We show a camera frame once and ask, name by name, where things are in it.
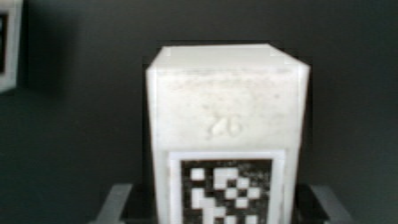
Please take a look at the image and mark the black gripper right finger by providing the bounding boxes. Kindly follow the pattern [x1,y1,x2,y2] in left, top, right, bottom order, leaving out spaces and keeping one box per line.
[296,184,329,224]

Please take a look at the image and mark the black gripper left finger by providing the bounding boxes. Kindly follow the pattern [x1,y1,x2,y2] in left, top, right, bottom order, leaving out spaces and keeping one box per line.
[121,183,155,224]

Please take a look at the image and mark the white chair leg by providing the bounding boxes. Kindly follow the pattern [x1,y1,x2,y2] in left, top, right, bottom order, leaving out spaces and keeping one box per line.
[146,44,310,224]

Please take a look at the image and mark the white marker cube front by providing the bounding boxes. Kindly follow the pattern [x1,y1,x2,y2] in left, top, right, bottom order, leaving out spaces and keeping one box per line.
[0,0,24,93]

